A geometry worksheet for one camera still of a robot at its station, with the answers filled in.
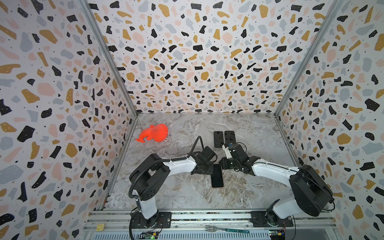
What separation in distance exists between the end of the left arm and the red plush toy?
381 mm

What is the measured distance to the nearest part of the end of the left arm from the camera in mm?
677

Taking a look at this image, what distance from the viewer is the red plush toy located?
102 centimetres
